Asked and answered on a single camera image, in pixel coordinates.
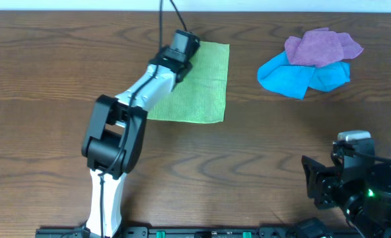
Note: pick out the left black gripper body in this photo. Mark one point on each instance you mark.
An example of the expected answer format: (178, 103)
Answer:
(193, 46)

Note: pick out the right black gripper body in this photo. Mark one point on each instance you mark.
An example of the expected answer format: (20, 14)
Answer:
(319, 178)

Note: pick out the green microfiber cloth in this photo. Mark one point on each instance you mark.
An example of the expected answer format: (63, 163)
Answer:
(201, 97)

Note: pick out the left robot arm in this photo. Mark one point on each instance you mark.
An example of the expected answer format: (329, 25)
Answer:
(114, 137)

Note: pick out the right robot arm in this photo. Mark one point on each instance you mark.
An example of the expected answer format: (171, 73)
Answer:
(370, 214)

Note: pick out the blue microfiber cloth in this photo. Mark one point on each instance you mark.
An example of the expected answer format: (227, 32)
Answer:
(279, 76)

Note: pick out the purple microfiber cloth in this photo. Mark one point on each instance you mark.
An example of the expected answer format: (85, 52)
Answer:
(321, 47)

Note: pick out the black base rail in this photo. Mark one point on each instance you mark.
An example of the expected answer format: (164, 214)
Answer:
(145, 232)

